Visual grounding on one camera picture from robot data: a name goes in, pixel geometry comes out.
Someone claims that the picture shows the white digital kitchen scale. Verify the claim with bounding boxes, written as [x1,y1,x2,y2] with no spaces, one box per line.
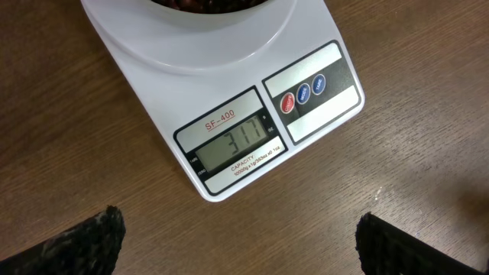
[83,0,364,202]

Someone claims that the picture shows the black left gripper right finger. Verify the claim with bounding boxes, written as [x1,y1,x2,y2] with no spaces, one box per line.
[355,212,483,275]

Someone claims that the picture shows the white round bowl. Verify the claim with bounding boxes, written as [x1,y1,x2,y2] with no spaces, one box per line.
[140,0,274,29]

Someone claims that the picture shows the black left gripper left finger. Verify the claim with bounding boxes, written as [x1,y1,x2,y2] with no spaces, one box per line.
[1,205,126,275]

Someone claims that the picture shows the beans in white bowl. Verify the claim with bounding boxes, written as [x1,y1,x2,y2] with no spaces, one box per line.
[151,0,267,14]

